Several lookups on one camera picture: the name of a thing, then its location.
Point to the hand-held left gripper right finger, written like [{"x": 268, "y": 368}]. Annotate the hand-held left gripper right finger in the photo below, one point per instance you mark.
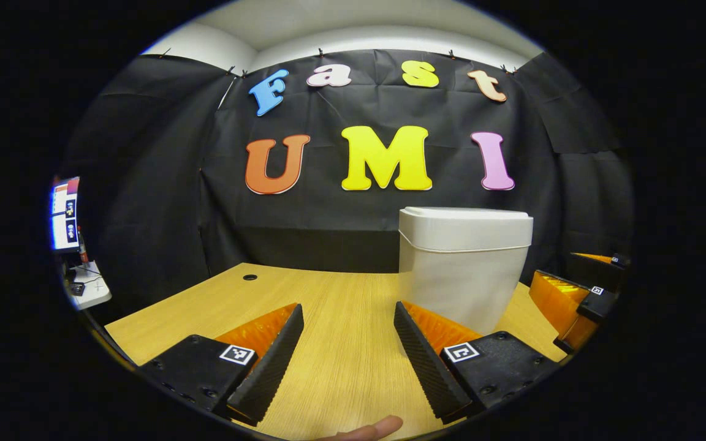
[{"x": 429, "y": 361}]

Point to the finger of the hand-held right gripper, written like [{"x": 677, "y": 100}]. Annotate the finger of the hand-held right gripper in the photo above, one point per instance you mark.
[
  {"x": 601, "y": 269},
  {"x": 595, "y": 303}
]

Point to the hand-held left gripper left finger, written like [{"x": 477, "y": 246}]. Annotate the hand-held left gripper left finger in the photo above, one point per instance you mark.
[{"x": 270, "y": 361}]

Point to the white desktop garbage bin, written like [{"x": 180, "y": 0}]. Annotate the white desktop garbage bin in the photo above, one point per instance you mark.
[{"x": 463, "y": 269}]

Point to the wooden desktop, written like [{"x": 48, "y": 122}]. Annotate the wooden desktop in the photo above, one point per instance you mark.
[{"x": 341, "y": 318}]

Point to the black backdrop cloth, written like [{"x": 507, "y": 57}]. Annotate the black backdrop cloth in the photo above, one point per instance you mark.
[{"x": 328, "y": 226}]

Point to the white side table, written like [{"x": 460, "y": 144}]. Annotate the white side table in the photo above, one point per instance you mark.
[{"x": 92, "y": 291}]

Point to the small black device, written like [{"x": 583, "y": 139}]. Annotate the small black device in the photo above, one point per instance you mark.
[{"x": 77, "y": 289}]

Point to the small red bottle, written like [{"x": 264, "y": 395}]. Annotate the small red bottle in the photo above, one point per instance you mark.
[{"x": 83, "y": 248}]

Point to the computer monitor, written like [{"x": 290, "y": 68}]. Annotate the computer monitor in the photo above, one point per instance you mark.
[{"x": 65, "y": 214}]

